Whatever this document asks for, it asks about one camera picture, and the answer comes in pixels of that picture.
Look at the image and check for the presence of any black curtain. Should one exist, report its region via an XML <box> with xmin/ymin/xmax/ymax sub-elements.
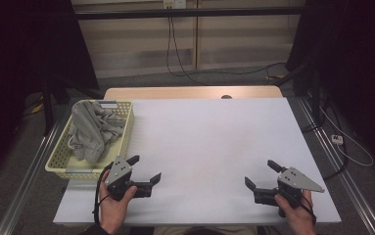
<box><xmin>0</xmin><ymin>0</ymin><xmax>100</xmax><ymax>188</ymax></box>
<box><xmin>285</xmin><ymin>0</ymin><xmax>375</xmax><ymax>179</ymax></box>

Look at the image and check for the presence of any aluminium rail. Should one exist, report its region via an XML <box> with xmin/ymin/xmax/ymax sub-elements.
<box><xmin>0</xmin><ymin>111</ymin><xmax>70</xmax><ymax>235</ymax></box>
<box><xmin>296</xmin><ymin>97</ymin><xmax>375</xmax><ymax>235</ymax></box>

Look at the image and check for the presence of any black floor cable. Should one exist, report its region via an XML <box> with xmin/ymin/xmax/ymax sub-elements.
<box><xmin>301</xmin><ymin>97</ymin><xmax>350</xmax><ymax>181</ymax></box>

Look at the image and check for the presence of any black hanging cable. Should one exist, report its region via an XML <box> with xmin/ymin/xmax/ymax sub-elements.
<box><xmin>169</xmin><ymin>8</ymin><xmax>288</xmax><ymax>76</ymax></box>
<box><xmin>165</xmin><ymin>8</ymin><xmax>209</xmax><ymax>86</ymax></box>

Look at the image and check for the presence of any white table cover board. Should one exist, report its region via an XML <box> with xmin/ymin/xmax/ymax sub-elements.
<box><xmin>53</xmin><ymin>97</ymin><xmax>342</xmax><ymax>226</ymax></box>

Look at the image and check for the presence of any right hand-held gripper cable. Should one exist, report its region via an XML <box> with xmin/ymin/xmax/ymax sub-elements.
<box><xmin>282</xmin><ymin>190</ymin><xmax>317</xmax><ymax>226</ymax></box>

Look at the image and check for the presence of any black stand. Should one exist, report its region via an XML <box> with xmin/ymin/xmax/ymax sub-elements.
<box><xmin>272</xmin><ymin>60</ymin><xmax>327</xmax><ymax>129</ymax></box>
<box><xmin>40</xmin><ymin>72</ymin><xmax>105</xmax><ymax>137</ymax></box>

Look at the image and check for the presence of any white floor cable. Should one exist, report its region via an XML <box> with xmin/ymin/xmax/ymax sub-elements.
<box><xmin>318</xmin><ymin>106</ymin><xmax>375</xmax><ymax>167</ymax></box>

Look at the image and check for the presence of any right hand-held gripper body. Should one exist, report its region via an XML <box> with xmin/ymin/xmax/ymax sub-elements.
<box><xmin>274</xmin><ymin>166</ymin><xmax>326</xmax><ymax>218</ymax></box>

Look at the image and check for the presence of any person's left hand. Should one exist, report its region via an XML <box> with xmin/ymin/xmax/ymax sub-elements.
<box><xmin>98</xmin><ymin>178</ymin><xmax>139</xmax><ymax>235</ymax></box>

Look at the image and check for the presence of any person's right hand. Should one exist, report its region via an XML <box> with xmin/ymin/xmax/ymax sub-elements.
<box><xmin>273</xmin><ymin>190</ymin><xmax>317</xmax><ymax>235</ymax></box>

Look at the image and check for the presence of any left hand-held gripper cable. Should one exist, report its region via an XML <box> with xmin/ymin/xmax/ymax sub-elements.
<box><xmin>92</xmin><ymin>162</ymin><xmax>115</xmax><ymax>226</ymax></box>

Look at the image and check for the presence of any black horizontal bar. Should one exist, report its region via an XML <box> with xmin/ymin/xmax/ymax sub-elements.
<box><xmin>73</xmin><ymin>5</ymin><xmax>306</xmax><ymax>22</ymax></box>

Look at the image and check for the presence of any grey garment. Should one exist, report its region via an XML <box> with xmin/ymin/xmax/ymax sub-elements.
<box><xmin>67</xmin><ymin>99</ymin><xmax>127</xmax><ymax>164</ymax></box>

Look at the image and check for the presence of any hand-held gripper cable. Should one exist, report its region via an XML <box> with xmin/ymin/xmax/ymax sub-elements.
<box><xmin>92</xmin><ymin>162</ymin><xmax>115</xmax><ymax>226</ymax></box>
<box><xmin>282</xmin><ymin>190</ymin><xmax>317</xmax><ymax>226</ymax></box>

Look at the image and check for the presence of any white wall socket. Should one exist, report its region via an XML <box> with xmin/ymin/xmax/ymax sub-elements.
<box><xmin>163</xmin><ymin>0</ymin><xmax>187</xmax><ymax>10</ymax></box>

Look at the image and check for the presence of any pale yellow perforated basket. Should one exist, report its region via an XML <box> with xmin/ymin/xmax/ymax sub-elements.
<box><xmin>44</xmin><ymin>99</ymin><xmax>135</xmax><ymax>181</ymax></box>

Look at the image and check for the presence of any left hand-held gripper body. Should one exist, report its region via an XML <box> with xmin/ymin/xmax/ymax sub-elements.
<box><xmin>104</xmin><ymin>156</ymin><xmax>138</xmax><ymax>202</ymax></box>

